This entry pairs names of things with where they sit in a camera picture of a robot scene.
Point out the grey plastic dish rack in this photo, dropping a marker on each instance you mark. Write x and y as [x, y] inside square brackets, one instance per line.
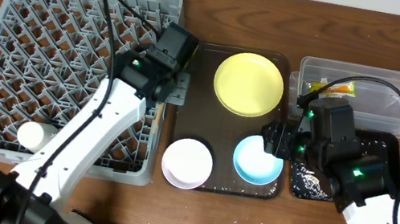
[54, 54]

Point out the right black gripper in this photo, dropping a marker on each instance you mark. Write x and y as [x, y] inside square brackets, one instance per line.
[274, 138]

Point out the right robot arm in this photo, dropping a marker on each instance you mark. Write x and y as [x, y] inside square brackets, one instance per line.
[360, 185]

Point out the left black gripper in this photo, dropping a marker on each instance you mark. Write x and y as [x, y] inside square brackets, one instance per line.
[178, 89]

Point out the spilled rice food waste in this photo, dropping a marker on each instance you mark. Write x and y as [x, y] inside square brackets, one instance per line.
[305, 185]

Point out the green orange snack wrapper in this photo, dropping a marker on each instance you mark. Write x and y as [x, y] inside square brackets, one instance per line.
[338, 90]

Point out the black waste tray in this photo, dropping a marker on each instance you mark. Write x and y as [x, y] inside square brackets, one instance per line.
[383, 145]

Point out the dark brown serving tray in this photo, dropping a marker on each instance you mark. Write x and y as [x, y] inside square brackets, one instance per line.
[203, 118]

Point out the clear plastic waste bin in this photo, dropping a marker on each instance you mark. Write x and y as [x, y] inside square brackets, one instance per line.
[376, 107]

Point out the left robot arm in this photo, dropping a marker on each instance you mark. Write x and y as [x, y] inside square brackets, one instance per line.
[36, 191]

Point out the light blue bowl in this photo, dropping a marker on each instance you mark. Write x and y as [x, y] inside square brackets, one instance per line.
[253, 165]

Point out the white cup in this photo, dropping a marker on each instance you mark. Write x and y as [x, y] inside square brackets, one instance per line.
[34, 135]

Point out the wooden chopstick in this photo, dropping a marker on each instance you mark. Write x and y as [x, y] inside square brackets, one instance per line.
[157, 117]

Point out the pink white bowl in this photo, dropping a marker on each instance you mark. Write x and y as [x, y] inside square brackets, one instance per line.
[187, 163]

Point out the yellow round plate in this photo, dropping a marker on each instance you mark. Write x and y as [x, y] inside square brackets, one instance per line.
[248, 84]

